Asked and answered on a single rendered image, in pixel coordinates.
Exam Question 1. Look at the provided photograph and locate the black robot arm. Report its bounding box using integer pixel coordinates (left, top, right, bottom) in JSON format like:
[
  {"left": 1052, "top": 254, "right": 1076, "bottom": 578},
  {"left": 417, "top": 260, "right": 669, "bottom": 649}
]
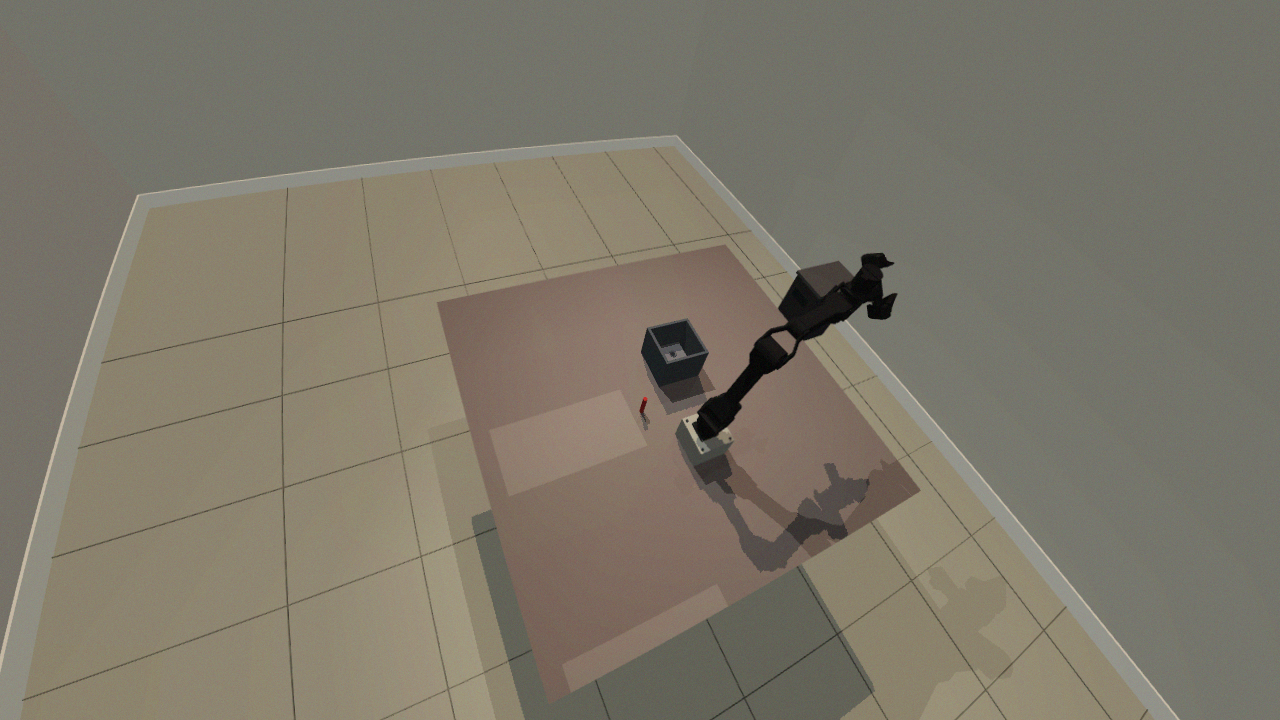
[{"left": 692, "top": 263, "right": 883, "bottom": 442}]

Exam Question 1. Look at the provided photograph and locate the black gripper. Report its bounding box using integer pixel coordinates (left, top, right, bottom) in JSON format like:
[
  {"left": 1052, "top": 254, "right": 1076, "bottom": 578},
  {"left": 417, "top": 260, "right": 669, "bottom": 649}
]
[{"left": 861, "top": 252, "right": 899, "bottom": 320}]

